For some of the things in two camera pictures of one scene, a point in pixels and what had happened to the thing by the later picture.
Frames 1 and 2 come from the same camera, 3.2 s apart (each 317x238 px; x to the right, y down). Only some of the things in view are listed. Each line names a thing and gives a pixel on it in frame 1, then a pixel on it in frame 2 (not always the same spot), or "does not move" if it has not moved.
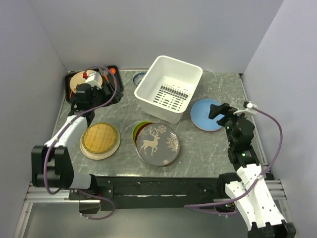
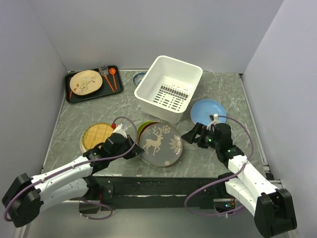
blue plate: x=199 y=115 does not move
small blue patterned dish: x=138 y=78 does not move
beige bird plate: x=78 y=78 does not move
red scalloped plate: x=138 y=130 to x=141 y=132
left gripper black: x=101 y=90 to x=136 y=150
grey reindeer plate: x=157 y=144 does not move
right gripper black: x=215 y=110 to x=200 y=129
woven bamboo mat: x=99 y=138 does not move
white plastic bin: x=167 y=89 does not move
